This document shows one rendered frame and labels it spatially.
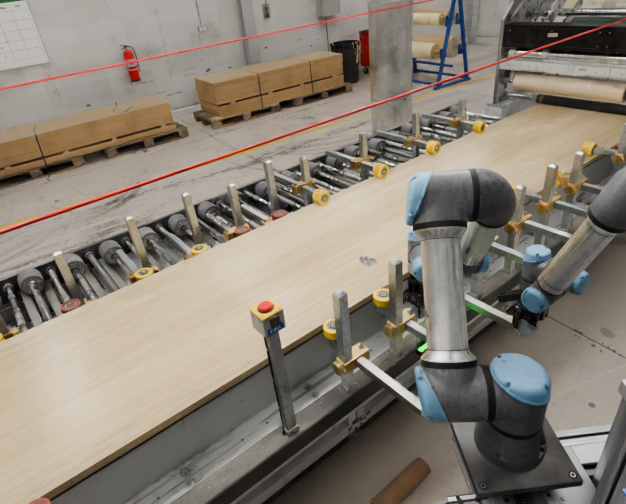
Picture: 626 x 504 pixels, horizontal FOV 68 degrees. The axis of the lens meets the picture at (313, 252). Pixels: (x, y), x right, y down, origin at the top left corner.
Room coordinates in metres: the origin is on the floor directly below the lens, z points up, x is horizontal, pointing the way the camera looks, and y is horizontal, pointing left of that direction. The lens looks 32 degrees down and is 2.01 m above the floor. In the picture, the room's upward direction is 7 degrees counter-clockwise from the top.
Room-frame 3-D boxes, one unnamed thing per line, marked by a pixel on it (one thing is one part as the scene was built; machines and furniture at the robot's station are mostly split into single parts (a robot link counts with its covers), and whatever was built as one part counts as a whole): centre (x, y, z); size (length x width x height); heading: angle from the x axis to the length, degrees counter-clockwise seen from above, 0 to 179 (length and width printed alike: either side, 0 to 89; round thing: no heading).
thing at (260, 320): (1.00, 0.15, 1.18); 0.07 x 0.07 x 0.08; 34
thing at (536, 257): (1.18, -0.70, 1.12); 0.09 x 0.08 x 0.11; 32
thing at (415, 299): (1.23, -0.33, 1.06); 0.09 x 0.08 x 0.12; 144
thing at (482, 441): (0.64, -0.39, 1.09); 0.15 x 0.15 x 0.10
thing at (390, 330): (1.31, -0.29, 0.83); 0.13 x 0.06 x 0.05; 124
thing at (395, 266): (1.29, -0.27, 0.89); 0.03 x 0.03 x 0.48; 34
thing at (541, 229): (1.69, -0.96, 0.95); 0.50 x 0.04 x 0.04; 34
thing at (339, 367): (1.16, -0.09, 0.82); 0.13 x 0.06 x 0.05; 124
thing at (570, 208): (1.83, -1.17, 0.95); 0.50 x 0.04 x 0.04; 34
